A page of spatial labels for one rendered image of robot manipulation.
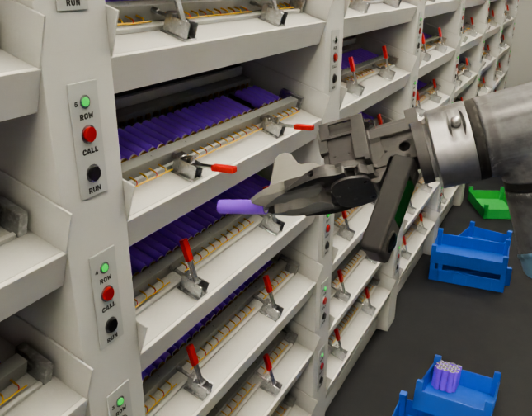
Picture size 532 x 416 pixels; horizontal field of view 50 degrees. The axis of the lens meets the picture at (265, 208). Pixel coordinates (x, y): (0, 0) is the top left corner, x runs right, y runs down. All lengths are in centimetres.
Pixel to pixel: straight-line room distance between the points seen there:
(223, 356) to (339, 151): 54
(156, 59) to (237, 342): 59
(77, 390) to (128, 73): 37
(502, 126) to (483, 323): 174
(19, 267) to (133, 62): 26
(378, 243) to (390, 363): 144
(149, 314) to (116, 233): 20
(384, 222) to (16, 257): 38
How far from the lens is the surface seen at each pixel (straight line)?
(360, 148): 65
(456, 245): 272
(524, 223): 68
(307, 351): 144
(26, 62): 60
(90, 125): 63
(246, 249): 103
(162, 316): 86
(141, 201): 75
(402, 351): 211
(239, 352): 110
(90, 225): 66
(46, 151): 61
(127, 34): 75
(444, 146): 63
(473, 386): 199
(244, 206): 70
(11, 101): 58
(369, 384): 194
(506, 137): 64
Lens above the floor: 120
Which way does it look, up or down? 22 degrees down
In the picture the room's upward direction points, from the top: straight up
